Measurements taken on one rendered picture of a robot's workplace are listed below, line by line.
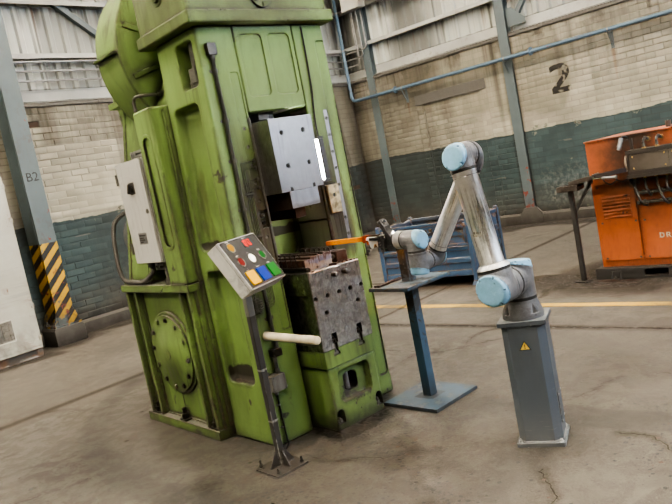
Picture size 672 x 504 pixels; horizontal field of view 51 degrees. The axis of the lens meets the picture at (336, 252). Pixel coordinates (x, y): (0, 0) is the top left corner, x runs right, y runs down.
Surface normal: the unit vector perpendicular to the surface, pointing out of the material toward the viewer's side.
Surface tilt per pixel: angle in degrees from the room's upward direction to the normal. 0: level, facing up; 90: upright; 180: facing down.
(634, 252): 90
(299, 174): 90
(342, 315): 90
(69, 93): 90
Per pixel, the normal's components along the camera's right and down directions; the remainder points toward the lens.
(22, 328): 0.73, -0.07
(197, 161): -0.74, 0.20
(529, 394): -0.38, 0.18
